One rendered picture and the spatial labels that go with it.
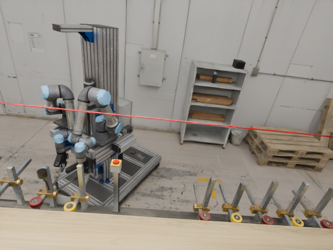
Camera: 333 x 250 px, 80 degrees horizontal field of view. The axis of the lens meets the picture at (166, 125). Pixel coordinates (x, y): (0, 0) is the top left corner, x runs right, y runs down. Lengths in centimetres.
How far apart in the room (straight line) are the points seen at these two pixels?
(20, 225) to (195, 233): 115
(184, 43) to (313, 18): 217
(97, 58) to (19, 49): 265
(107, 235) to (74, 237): 20
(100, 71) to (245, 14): 271
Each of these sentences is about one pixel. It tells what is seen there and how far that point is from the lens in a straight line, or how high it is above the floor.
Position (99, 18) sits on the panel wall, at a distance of 388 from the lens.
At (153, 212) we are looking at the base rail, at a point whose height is 70.
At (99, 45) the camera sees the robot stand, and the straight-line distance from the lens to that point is 200.
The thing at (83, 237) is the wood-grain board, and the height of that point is 90.
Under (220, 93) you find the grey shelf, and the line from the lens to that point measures 411.
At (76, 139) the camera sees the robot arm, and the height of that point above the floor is 124.
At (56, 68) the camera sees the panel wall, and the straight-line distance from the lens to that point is 431.
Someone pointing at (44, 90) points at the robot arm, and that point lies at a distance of 194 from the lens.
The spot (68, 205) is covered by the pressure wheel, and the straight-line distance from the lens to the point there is 172.
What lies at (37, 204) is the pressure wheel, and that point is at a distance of 179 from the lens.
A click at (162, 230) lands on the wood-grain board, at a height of 90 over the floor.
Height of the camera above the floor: 219
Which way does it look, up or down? 28 degrees down
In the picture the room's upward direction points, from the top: 8 degrees clockwise
